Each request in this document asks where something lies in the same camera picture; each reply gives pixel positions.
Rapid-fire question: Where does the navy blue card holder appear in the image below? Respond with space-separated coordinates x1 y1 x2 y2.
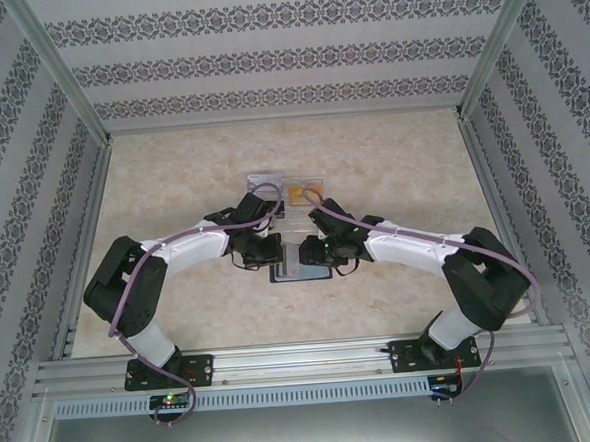
267 241 334 285

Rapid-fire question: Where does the clear acrylic card tray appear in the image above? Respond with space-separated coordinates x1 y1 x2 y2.
243 167 331 245

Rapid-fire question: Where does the orange credit card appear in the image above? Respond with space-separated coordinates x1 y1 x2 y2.
286 177 326 207

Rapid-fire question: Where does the left circuit board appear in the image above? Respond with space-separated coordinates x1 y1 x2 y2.
148 392 192 412

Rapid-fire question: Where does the circuit board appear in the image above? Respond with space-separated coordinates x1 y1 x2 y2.
148 392 192 412
431 373 465 397

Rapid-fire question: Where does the right circuit board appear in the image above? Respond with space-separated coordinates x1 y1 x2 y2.
431 373 465 397

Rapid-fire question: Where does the grey sheet metal panel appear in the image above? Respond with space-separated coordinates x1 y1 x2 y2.
34 385 590 442

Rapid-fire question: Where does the aluminium mounting rail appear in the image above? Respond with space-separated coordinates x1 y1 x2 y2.
32 326 575 399

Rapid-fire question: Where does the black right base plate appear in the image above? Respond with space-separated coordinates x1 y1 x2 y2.
387 334 481 375

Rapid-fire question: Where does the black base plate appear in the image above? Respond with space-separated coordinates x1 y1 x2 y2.
122 353 216 393
387 334 481 375

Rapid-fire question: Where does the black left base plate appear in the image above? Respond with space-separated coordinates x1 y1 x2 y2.
122 353 216 393

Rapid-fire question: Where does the grey slotted cable duct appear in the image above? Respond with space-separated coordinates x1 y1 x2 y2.
52 376 432 421

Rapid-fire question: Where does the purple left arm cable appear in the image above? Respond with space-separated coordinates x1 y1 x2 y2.
101 180 296 429

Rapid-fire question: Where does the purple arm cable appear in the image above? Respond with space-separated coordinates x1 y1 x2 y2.
300 174 546 417
101 180 296 429

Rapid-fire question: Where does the aluminium side rail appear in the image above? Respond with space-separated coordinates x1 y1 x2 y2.
37 139 127 362
454 110 551 335

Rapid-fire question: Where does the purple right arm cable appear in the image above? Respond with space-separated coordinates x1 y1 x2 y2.
300 174 546 417

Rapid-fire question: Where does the aluminium frame post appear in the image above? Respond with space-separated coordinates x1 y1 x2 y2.
446 0 555 122
0 0 116 152

